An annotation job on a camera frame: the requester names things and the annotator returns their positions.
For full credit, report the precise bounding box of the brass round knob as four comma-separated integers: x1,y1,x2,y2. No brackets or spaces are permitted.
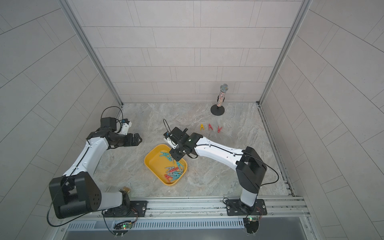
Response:
121,187,131,194

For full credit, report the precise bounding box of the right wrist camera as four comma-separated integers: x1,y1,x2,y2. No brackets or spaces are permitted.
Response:
169,127,188,143

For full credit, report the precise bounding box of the yellow plastic storage box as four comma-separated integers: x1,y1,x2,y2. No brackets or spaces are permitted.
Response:
144,144,188,186

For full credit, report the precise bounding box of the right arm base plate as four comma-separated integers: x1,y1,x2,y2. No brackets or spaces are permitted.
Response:
222,198,268,217

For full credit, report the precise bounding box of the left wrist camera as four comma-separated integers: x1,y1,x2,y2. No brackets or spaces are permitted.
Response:
100,117,118,132

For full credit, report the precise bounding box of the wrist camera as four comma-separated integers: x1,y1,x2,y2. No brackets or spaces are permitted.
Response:
100,117,118,132
169,127,188,143

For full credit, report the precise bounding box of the aluminium front rail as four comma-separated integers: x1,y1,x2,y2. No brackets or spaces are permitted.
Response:
65,196,310,221

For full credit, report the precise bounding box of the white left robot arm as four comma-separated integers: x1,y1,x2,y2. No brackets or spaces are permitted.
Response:
49,128,143,219

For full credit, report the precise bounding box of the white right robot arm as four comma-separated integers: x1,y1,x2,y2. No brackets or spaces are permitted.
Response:
164,132,268,208

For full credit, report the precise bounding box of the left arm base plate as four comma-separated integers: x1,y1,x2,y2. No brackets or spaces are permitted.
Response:
102,201,148,218

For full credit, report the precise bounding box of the glittery stand with black base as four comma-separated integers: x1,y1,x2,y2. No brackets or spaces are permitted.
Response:
211,84,229,116

